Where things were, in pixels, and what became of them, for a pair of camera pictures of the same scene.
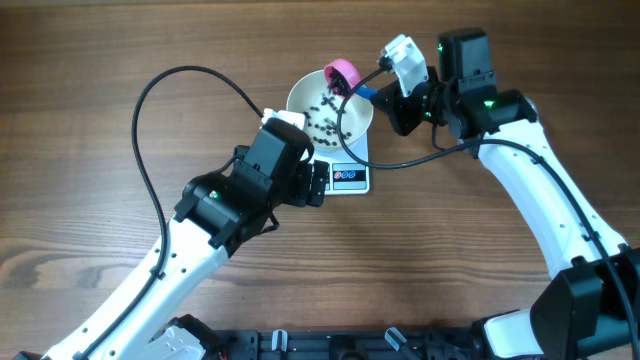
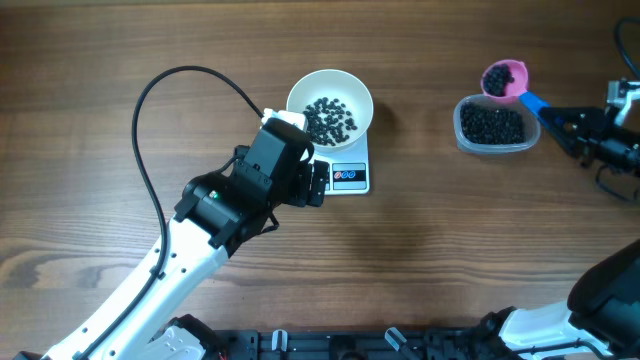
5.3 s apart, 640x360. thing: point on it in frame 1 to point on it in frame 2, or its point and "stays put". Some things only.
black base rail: [389, 344] stays put
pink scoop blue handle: [342, 76] to [507, 80]
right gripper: [396, 105] to [591, 125]
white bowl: [311, 94] stays put
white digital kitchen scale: [347, 177] stays put
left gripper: [302, 193] stays put
